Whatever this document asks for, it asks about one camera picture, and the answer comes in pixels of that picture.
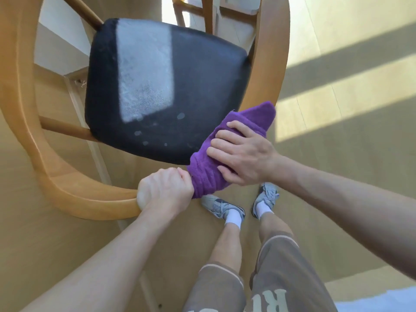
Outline person's left leg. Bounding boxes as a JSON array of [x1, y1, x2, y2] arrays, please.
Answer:
[[208, 222, 243, 273]]

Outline person's left forearm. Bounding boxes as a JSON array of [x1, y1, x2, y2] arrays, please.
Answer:
[[19, 209, 173, 312]]

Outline person's right forearm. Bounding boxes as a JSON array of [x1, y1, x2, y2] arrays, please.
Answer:
[[270, 154, 416, 280]]

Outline person's right white sneaker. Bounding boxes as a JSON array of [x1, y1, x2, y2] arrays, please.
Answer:
[[251, 182, 280, 220]]

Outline person's right leg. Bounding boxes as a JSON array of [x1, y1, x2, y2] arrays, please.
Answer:
[[259, 211, 295, 244]]

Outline person's white sneaker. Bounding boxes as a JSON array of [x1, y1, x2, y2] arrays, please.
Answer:
[[200, 194, 246, 221], [251, 182, 280, 220]]

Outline purple microfibre cloth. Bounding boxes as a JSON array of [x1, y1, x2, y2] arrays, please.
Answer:
[[187, 101, 277, 199]]

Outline person's right hand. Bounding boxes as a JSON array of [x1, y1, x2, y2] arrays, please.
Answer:
[[206, 120, 282, 187]]

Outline person's right white sock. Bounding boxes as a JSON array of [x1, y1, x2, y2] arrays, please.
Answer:
[[255, 201, 274, 220]]

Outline person's white sock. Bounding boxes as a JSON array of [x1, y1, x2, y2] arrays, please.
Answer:
[[255, 201, 274, 220], [224, 209, 243, 231]]

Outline person's khaki shorts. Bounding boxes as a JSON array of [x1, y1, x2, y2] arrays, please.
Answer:
[[182, 232, 338, 312]]

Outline person's leg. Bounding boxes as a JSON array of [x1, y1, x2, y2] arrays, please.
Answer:
[[259, 211, 295, 244], [208, 222, 243, 273]]

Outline person's left white sock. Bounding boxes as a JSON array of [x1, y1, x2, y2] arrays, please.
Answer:
[[224, 209, 243, 231]]

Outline wooden chair with black seat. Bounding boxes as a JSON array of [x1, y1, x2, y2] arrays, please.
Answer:
[[0, 0, 291, 221]]

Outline person's left hand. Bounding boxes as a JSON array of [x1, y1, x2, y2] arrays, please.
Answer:
[[136, 167, 195, 220]]

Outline person's left white sneaker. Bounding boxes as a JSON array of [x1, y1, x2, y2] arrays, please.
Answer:
[[200, 194, 246, 221]]

